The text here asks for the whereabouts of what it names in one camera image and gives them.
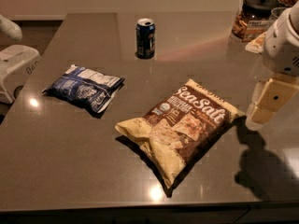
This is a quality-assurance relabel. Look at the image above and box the glass jar black lid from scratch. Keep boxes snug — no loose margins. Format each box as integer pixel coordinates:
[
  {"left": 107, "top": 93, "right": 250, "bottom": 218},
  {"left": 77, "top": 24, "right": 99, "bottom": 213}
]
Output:
[{"left": 232, "top": 0, "right": 278, "bottom": 42}]

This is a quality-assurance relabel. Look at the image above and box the white rounded robot part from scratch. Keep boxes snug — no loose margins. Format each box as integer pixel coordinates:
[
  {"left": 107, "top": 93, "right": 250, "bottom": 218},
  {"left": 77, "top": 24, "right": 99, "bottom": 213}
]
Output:
[{"left": 0, "top": 15, "right": 22, "bottom": 42}]

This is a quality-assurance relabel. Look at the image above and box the blue pepsi can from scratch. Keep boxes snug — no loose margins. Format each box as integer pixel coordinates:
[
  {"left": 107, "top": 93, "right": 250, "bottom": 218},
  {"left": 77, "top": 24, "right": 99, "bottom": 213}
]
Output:
[{"left": 135, "top": 18, "right": 155, "bottom": 59}]

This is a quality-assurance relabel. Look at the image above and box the sea salt chips bag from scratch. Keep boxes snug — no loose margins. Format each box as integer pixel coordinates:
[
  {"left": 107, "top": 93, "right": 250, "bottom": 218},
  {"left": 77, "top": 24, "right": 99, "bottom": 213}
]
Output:
[{"left": 116, "top": 79, "right": 244, "bottom": 187}]

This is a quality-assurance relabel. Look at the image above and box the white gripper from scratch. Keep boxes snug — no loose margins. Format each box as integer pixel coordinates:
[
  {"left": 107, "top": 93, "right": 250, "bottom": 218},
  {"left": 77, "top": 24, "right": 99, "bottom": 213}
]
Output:
[{"left": 246, "top": 7, "right": 299, "bottom": 125}]

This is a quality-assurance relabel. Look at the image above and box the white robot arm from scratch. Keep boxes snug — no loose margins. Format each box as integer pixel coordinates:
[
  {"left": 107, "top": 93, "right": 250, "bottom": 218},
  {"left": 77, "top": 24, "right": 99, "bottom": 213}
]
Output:
[{"left": 246, "top": 2, "right": 299, "bottom": 131}]

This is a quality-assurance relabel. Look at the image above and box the blue white snack bag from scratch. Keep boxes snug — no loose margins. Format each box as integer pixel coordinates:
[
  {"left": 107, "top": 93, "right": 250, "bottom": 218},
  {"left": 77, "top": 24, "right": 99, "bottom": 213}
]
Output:
[{"left": 43, "top": 64, "right": 124, "bottom": 113}]

